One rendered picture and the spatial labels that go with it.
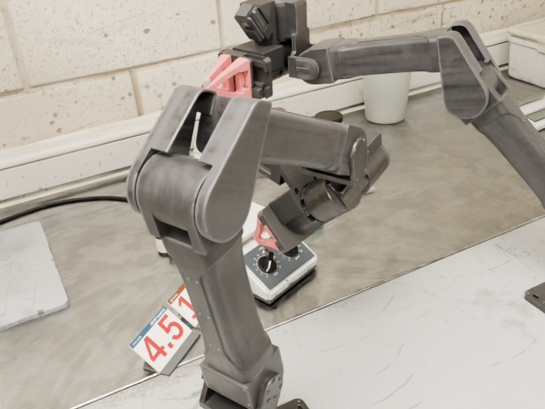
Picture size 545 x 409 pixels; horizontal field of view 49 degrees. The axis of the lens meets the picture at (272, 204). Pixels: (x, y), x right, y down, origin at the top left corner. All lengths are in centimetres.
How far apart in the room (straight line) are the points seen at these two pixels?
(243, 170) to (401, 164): 90
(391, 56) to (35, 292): 70
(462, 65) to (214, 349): 52
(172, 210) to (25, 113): 92
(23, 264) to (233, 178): 74
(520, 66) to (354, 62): 99
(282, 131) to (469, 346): 48
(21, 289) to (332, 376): 56
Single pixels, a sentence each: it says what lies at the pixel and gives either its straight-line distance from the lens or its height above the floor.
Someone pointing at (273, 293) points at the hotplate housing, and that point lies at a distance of 96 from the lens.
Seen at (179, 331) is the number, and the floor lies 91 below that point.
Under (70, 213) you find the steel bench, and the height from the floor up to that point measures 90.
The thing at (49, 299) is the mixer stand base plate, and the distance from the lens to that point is 107.
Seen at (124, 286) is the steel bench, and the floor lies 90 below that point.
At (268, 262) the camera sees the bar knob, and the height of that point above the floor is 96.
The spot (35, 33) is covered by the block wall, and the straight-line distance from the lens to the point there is 135.
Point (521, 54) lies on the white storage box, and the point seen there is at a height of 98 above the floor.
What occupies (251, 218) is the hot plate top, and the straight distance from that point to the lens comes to 103.
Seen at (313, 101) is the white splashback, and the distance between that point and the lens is 157.
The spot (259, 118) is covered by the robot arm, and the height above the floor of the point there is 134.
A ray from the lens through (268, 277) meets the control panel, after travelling 97.
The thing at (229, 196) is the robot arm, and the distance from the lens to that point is 49.
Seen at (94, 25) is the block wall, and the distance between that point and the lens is 137.
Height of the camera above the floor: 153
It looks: 31 degrees down
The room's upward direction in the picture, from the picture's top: 4 degrees counter-clockwise
